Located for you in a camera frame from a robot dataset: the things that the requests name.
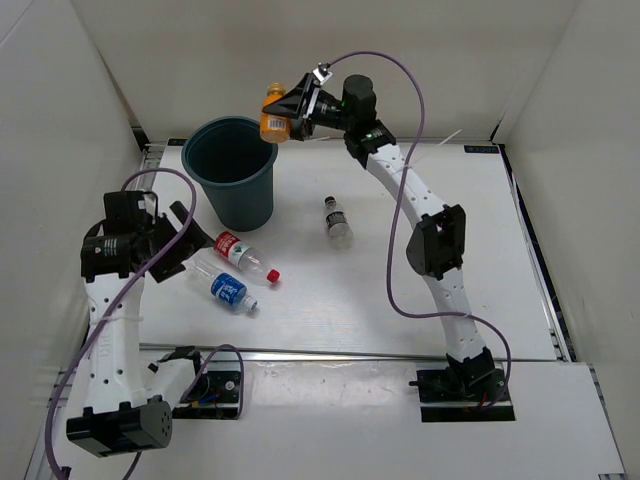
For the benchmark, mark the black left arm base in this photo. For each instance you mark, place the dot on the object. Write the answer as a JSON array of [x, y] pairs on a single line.
[[215, 390]]

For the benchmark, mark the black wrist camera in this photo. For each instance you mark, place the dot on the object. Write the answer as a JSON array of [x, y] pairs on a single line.
[[129, 211], [322, 73]]

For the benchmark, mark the small black cap bottle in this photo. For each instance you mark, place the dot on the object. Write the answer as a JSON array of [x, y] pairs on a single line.
[[338, 229]]

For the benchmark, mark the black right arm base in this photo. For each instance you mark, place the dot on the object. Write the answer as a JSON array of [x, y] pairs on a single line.
[[443, 400]]

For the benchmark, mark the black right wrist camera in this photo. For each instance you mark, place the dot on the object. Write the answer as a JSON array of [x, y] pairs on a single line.
[[322, 73]]

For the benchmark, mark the small orange juice bottle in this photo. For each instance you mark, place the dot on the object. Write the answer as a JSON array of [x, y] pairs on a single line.
[[274, 129]]

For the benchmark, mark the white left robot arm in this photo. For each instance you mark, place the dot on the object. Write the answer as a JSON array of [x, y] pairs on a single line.
[[129, 405]]

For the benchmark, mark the blue label clear bottle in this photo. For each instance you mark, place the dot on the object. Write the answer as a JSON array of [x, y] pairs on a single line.
[[215, 283]]

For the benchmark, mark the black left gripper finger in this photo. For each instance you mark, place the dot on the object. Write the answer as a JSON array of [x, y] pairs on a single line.
[[193, 240], [169, 265]]

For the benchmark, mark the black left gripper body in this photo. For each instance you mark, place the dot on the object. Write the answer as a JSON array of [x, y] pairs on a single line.
[[157, 230]]

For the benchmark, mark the aluminium table front rail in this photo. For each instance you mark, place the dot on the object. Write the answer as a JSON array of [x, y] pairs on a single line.
[[148, 347]]

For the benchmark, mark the red label clear bottle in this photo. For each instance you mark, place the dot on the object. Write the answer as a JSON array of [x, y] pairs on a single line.
[[247, 259]]

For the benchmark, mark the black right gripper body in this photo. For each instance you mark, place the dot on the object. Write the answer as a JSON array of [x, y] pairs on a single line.
[[321, 110]]

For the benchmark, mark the dark teal plastic bin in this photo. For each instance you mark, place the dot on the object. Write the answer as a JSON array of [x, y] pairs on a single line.
[[234, 167]]

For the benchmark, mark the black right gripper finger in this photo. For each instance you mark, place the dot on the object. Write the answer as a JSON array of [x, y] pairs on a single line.
[[298, 104], [300, 129]]

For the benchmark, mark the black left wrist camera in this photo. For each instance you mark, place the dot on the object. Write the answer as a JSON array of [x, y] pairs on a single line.
[[129, 211]]

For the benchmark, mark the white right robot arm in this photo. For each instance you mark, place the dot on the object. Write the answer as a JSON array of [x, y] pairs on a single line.
[[436, 246]]

